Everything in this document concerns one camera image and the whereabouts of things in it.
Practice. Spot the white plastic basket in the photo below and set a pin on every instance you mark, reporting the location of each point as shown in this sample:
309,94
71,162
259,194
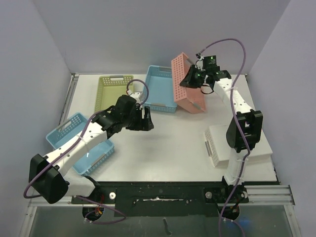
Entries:
219,151

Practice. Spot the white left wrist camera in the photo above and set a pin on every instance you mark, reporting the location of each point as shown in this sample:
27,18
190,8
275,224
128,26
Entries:
135,95

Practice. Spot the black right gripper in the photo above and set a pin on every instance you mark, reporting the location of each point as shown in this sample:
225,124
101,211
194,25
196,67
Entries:
191,77

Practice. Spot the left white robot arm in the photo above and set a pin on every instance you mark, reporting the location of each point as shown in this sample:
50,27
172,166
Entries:
48,174

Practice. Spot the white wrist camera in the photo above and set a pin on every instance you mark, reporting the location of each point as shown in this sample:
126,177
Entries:
200,62
135,95

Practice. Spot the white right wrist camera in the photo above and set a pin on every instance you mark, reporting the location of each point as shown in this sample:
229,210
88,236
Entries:
200,62

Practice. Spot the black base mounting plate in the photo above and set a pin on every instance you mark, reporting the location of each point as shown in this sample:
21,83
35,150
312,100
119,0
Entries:
166,199

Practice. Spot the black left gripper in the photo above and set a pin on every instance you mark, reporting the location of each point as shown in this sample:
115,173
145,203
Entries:
142,124

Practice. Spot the green plastic basket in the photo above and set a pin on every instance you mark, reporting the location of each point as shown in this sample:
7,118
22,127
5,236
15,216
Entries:
109,89

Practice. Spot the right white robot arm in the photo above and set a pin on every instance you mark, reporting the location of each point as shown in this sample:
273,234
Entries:
244,130

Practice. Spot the blue basket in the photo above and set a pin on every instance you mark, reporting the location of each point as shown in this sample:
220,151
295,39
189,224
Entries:
160,85
68,130

